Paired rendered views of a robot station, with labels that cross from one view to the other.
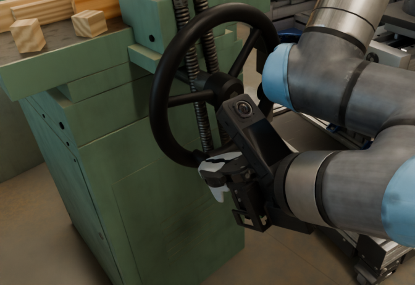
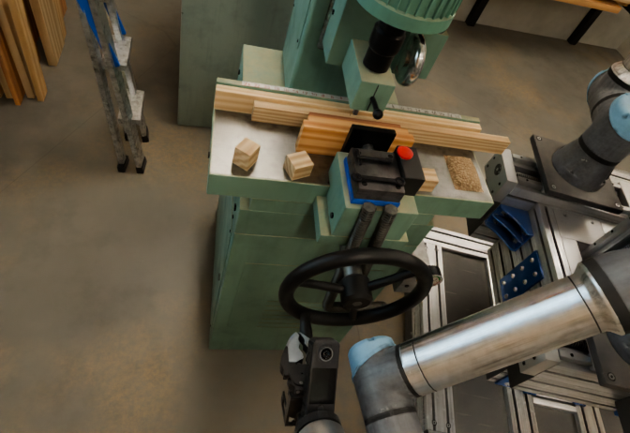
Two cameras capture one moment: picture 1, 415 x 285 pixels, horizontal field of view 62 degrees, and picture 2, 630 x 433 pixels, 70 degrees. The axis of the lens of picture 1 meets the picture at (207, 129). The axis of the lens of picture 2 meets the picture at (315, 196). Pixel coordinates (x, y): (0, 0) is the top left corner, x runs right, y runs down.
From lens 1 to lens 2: 0.45 m
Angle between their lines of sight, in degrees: 18
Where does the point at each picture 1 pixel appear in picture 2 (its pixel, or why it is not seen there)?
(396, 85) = not seen: outside the picture
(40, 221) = (194, 189)
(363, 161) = not seen: outside the picture
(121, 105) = (286, 224)
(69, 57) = (264, 186)
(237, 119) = (315, 359)
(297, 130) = (468, 289)
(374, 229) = not seen: outside the picture
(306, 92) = (360, 389)
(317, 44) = (389, 370)
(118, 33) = (314, 186)
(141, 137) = (290, 247)
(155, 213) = (268, 293)
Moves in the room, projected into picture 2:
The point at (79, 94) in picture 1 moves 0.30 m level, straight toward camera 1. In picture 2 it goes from (257, 207) to (209, 350)
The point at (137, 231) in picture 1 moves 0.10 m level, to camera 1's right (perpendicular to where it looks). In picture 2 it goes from (246, 296) to (275, 319)
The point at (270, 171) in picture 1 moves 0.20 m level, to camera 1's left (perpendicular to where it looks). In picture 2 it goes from (307, 407) to (203, 327)
